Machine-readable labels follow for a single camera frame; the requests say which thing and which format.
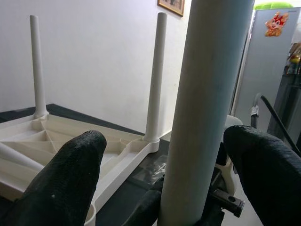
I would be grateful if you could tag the framed wall picture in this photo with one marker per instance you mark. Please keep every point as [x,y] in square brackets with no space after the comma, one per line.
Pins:
[171,5]

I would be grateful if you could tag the silver fridge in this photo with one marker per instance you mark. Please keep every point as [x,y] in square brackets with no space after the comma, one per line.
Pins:
[258,58]

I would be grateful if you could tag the red cartoon sticker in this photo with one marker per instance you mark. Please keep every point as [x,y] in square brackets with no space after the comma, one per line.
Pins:
[276,23]

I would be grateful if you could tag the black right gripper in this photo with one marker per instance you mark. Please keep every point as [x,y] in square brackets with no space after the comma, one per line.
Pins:
[231,202]

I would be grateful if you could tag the white plastic table top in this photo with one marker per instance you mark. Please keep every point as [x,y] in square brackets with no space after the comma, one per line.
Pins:
[131,150]

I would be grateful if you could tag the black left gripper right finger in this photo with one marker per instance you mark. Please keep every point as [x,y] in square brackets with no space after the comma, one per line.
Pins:
[270,176]

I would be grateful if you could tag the dark cabinet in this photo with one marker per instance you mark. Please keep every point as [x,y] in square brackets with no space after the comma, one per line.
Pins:
[291,99]

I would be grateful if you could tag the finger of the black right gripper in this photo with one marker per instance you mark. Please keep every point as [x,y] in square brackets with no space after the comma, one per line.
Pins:
[148,207]

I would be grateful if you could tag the white plastic table leg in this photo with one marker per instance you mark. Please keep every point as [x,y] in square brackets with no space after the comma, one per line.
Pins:
[38,70]
[156,82]
[18,156]
[200,94]

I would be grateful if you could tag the clear tape patch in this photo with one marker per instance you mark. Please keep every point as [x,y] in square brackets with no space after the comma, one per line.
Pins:
[150,171]

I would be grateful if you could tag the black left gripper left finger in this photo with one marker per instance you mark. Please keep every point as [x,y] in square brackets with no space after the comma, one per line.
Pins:
[58,188]

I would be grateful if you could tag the bright green object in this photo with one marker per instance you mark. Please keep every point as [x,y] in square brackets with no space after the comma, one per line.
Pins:
[272,5]

